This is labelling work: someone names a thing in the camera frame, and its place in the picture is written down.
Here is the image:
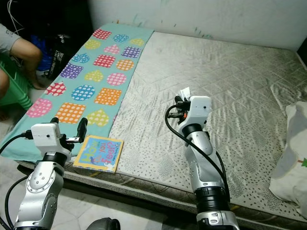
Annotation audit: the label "white handwritten paper note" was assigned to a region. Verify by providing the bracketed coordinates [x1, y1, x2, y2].
[178, 87, 191, 100]

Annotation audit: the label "teal patterned blanket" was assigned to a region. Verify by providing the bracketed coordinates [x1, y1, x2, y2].
[0, 23, 155, 163]

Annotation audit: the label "green plastic stool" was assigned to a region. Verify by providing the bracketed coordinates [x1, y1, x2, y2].
[0, 52, 33, 107]

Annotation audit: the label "black bag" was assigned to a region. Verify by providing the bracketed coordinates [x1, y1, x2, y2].
[46, 33, 72, 77]

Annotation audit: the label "dark bed frame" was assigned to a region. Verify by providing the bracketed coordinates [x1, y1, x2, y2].
[19, 163, 307, 230]

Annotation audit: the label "left robot leg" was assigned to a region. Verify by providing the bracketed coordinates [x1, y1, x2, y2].
[92, 217, 121, 230]

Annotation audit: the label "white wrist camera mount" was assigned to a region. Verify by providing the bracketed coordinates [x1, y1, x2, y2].
[181, 95, 213, 126]
[31, 123, 65, 155]

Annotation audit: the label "white cords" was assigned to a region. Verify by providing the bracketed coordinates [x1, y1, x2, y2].
[7, 0, 24, 35]

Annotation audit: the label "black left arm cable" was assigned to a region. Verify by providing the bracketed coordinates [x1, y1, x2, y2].
[0, 132, 34, 230]

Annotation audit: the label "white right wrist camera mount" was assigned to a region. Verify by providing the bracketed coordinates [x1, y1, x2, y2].
[181, 95, 213, 126]

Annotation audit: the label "blue yellow children's book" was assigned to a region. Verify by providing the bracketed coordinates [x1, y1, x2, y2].
[73, 135, 124, 173]

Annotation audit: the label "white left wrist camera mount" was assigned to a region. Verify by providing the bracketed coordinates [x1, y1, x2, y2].
[31, 123, 65, 155]

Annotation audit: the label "grey quilted mattress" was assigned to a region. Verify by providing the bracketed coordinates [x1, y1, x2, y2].
[19, 31, 307, 226]

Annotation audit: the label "blue cloth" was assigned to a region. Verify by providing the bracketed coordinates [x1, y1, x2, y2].
[31, 34, 53, 72]

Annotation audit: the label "person in grey shirt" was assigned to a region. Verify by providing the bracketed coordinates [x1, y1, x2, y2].
[0, 22, 46, 96]

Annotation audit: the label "white pillow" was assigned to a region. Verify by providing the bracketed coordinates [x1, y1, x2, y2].
[269, 101, 307, 207]

